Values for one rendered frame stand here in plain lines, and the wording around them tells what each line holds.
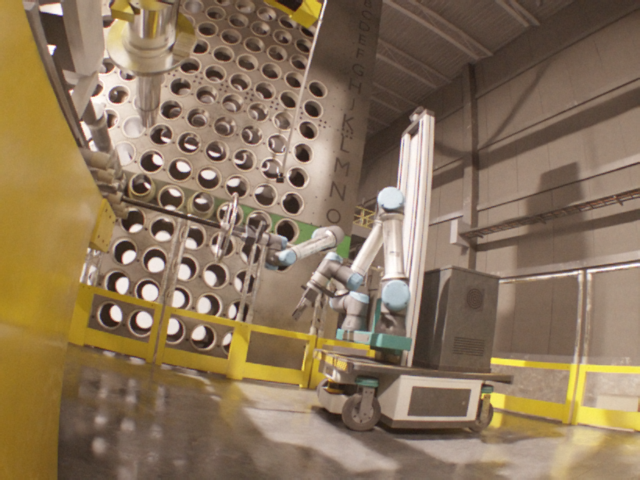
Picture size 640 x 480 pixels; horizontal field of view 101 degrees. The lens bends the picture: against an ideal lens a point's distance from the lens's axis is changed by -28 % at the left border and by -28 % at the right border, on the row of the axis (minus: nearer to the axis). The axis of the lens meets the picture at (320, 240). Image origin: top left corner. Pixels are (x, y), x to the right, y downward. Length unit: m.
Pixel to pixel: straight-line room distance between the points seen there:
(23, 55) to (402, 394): 1.61
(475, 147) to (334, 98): 7.12
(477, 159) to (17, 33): 10.63
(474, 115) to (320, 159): 8.20
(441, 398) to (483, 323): 0.46
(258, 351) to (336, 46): 3.68
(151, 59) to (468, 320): 1.87
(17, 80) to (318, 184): 3.55
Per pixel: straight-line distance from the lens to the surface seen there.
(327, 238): 1.97
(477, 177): 10.44
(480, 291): 1.92
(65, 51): 1.34
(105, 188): 1.75
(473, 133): 11.09
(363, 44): 5.10
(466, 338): 1.87
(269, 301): 3.37
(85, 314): 2.47
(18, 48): 0.31
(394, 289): 1.48
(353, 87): 4.54
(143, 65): 1.57
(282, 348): 3.44
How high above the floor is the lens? 0.43
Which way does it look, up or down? 14 degrees up
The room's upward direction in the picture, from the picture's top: 10 degrees clockwise
